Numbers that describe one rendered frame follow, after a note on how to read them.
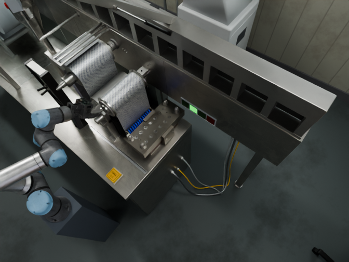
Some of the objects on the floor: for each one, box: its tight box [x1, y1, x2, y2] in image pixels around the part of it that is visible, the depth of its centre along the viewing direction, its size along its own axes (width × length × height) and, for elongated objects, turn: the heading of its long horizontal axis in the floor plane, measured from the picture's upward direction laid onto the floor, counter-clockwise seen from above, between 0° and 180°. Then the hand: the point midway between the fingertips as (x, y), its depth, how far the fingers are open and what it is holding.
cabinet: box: [129, 127, 192, 215], centre depth 236 cm, size 252×64×86 cm, turn 52°
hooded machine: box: [178, 0, 259, 50], centre depth 250 cm, size 64×54×125 cm
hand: (99, 109), depth 129 cm, fingers closed, pressing on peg
